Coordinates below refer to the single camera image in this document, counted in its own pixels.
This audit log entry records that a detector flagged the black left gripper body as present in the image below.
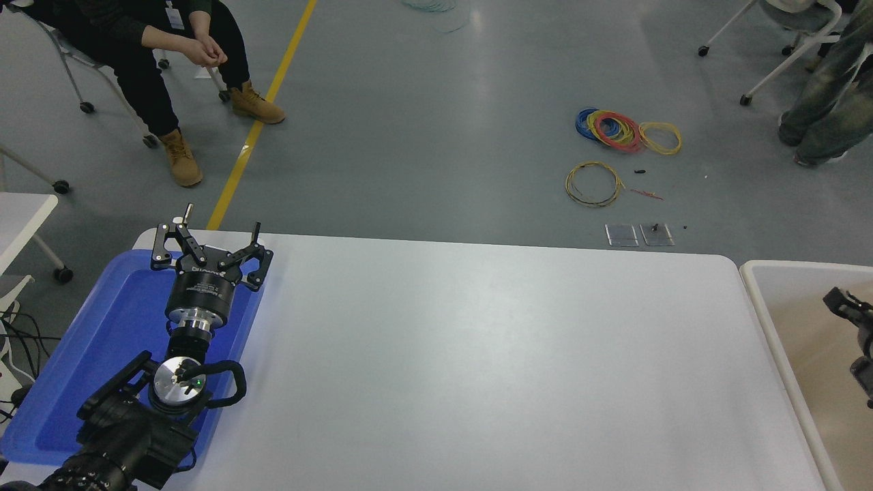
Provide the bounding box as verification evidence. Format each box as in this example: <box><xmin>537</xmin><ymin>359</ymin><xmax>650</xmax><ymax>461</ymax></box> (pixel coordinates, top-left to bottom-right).
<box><xmin>166</xmin><ymin>256</ymin><xmax>241</xmax><ymax>321</ymax></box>

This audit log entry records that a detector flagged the seated person's left hand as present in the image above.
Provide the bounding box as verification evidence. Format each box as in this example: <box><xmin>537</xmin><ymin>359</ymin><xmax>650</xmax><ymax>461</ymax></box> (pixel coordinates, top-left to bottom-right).
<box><xmin>199</xmin><ymin>31</ymin><xmax>228</xmax><ymax>68</ymax></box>

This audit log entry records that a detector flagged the seated person's right hand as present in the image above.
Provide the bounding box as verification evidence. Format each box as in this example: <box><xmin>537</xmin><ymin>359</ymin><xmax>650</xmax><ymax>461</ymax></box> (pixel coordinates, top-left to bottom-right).
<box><xmin>181</xmin><ymin>35</ymin><xmax>219</xmax><ymax>68</ymax></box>

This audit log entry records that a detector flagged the large pale bin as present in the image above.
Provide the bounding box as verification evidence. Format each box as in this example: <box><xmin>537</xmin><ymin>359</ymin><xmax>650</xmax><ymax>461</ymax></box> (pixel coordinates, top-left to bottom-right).
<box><xmin>740</xmin><ymin>260</ymin><xmax>873</xmax><ymax>491</ymax></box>

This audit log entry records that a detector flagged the blue plastic tray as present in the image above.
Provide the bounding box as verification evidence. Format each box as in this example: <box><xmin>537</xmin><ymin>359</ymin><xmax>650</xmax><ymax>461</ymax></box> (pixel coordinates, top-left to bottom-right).
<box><xmin>0</xmin><ymin>249</ymin><xmax>267</xmax><ymax>468</ymax></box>

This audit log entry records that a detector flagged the white caster leg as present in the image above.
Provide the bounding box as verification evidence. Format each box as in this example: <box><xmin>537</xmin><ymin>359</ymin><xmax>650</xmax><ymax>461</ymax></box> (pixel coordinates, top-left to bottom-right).
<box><xmin>0</xmin><ymin>145</ymin><xmax>70</xmax><ymax>196</ymax></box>

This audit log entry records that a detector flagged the small white side table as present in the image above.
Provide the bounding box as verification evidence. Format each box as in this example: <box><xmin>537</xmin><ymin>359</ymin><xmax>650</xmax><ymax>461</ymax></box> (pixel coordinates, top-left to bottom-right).
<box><xmin>0</xmin><ymin>193</ymin><xmax>74</xmax><ymax>285</ymax></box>

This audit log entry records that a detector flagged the seated person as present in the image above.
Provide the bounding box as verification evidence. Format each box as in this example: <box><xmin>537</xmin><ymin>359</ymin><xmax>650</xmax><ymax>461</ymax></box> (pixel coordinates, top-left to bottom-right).
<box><xmin>20</xmin><ymin>0</ymin><xmax>286</xmax><ymax>190</ymax></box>

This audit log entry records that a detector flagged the grey metal caster chair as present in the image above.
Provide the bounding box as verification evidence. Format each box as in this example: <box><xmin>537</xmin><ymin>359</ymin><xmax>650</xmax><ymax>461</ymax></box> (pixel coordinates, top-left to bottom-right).
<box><xmin>10</xmin><ymin>0</ymin><xmax>231</xmax><ymax>149</ymax></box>

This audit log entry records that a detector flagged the standing person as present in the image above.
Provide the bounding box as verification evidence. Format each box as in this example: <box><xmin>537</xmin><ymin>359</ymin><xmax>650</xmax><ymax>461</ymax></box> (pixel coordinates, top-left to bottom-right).
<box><xmin>778</xmin><ymin>3</ymin><xmax>873</xmax><ymax>168</ymax></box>

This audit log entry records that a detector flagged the person on white chair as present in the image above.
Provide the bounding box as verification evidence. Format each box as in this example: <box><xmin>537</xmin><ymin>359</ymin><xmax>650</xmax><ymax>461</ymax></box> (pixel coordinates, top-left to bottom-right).
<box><xmin>803</xmin><ymin>0</ymin><xmax>861</xmax><ymax>74</ymax></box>

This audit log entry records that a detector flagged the white caster chair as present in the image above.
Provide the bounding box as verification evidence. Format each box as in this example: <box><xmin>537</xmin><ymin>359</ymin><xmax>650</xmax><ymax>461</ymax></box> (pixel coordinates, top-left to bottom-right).
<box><xmin>698</xmin><ymin>0</ymin><xmax>861</xmax><ymax>107</ymax></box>

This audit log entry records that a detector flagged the black cable bundle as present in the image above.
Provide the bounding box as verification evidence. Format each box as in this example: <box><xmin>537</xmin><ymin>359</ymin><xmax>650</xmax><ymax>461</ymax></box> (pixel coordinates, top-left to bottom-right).
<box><xmin>0</xmin><ymin>299</ymin><xmax>63</xmax><ymax>423</ymax></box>

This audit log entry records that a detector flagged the red wire coil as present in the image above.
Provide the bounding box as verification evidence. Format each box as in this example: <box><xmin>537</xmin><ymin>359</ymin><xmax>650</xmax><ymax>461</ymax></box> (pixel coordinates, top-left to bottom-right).
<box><xmin>587</xmin><ymin>111</ymin><xmax>644</xmax><ymax>154</ymax></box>

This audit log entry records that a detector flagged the pale clear wire coil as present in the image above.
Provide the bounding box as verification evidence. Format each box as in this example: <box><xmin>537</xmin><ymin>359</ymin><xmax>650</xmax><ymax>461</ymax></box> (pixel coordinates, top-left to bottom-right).
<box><xmin>428</xmin><ymin>5</ymin><xmax>472</xmax><ymax>34</ymax></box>

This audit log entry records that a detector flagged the yellow and black wire coil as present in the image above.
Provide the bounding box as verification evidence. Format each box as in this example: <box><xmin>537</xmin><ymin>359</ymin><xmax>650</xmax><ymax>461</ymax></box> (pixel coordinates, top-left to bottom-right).
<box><xmin>564</xmin><ymin>161</ymin><xmax>625</xmax><ymax>208</ymax></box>

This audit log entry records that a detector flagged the blue wire coil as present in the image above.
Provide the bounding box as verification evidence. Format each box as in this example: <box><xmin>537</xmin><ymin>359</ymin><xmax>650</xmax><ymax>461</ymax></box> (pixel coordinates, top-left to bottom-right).
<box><xmin>575</xmin><ymin>107</ymin><xmax>605</xmax><ymax>141</ymax></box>

